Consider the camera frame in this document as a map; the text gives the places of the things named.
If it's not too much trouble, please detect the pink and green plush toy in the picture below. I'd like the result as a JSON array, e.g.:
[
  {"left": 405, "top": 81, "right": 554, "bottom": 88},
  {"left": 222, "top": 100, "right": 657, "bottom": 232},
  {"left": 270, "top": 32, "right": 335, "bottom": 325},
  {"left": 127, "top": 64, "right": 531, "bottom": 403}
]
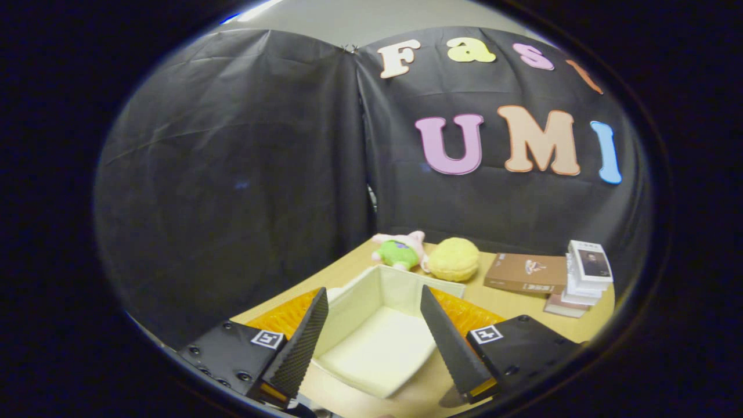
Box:
[{"left": 371, "top": 230, "right": 431, "bottom": 273}]

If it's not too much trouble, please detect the black backdrop cloth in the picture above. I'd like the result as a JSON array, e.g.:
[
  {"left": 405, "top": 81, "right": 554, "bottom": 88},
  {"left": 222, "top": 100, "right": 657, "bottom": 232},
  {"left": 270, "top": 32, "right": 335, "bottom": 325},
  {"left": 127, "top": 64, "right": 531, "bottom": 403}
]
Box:
[{"left": 94, "top": 26, "right": 654, "bottom": 349}]

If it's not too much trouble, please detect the brown book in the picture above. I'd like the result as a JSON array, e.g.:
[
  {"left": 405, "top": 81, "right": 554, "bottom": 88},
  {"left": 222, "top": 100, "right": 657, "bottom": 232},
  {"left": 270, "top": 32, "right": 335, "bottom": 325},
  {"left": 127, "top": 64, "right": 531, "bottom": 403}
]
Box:
[{"left": 483, "top": 252, "right": 569, "bottom": 295}]

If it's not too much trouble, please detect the yellow round plush cushion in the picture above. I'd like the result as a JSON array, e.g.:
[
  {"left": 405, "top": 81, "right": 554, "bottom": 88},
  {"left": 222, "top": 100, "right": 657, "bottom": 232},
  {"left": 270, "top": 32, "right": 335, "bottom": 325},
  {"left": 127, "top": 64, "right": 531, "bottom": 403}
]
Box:
[{"left": 428, "top": 237, "right": 481, "bottom": 283}]

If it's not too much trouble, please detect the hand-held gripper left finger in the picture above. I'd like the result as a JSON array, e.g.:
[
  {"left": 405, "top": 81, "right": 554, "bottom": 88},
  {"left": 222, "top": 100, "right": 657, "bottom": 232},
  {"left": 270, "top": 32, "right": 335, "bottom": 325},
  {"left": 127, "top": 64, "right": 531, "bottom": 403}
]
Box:
[{"left": 177, "top": 287, "right": 330, "bottom": 409}]

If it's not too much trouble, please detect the pale pink book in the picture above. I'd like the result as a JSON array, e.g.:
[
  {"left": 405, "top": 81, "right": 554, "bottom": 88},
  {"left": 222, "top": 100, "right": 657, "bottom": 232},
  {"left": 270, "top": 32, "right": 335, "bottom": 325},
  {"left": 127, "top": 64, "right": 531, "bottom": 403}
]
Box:
[{"left": 543, "top": 293, "right": 590, "bottom": 319}]

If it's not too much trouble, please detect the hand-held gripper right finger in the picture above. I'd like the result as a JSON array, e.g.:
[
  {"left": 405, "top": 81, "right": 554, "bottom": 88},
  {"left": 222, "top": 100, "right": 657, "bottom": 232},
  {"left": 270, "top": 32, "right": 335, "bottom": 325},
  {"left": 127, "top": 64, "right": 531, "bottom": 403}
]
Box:
[{"left": 420, "top": 284, "right": 582, "bottom": 406}]

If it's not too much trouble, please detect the beige fabric storage box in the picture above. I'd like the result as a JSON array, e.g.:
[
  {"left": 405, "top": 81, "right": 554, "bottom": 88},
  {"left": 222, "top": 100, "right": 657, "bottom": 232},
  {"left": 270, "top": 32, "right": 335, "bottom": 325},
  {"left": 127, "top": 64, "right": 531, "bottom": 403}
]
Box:
[{"left": 311, "top": 264, "right": 467, "bottom": 399}]

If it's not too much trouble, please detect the plain white book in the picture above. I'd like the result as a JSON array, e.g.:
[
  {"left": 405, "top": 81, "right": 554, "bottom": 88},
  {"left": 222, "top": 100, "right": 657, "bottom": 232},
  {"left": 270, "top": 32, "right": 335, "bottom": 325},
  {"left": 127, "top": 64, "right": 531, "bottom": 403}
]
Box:
[{"left": 561, "top": 254, "right": 610, "bottom": 307}]

